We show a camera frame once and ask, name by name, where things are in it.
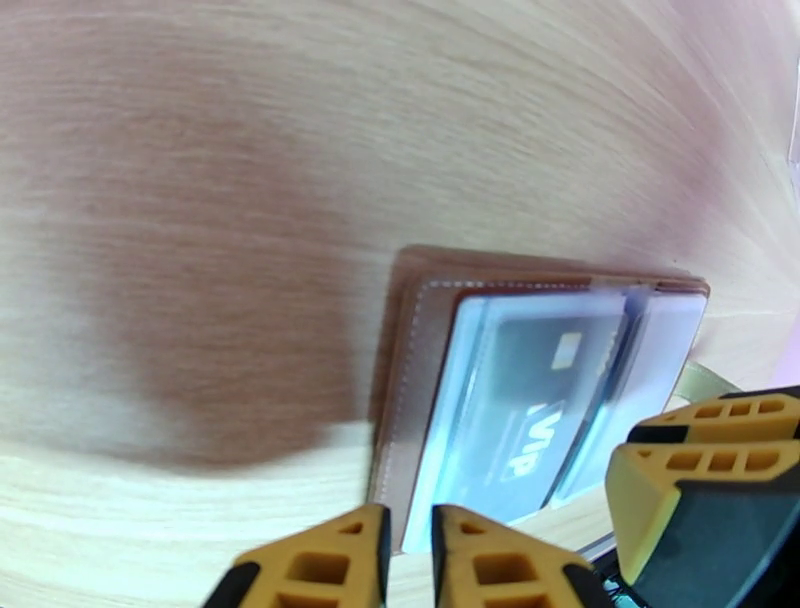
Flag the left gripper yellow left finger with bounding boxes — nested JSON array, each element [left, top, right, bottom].
[[202, 502, 394, 608]]

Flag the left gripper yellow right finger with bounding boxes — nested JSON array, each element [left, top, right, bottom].
[[431, 504, 617, 608]]

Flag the dark credit card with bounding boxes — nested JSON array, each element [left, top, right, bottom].
[[481, 312, 629, 523]]

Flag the brown leather card holder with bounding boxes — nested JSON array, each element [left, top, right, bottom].
[[368, 244, 742, 554]]

